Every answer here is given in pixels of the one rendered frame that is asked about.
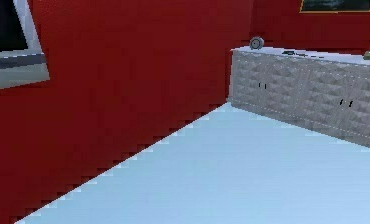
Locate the grey round alarm clock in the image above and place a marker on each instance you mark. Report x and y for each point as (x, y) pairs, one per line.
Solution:
(256, 43)

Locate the grey patterned sideboard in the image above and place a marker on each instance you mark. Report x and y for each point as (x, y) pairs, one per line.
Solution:
(303, 90)

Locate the flat dark object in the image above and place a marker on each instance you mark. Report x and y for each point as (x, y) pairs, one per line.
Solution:
(294, 53)

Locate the white framed window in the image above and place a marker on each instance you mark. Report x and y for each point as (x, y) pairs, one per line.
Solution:
(13, 63)

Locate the gold framed dark picture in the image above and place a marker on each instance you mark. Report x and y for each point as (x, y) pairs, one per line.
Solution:
(338, 5)

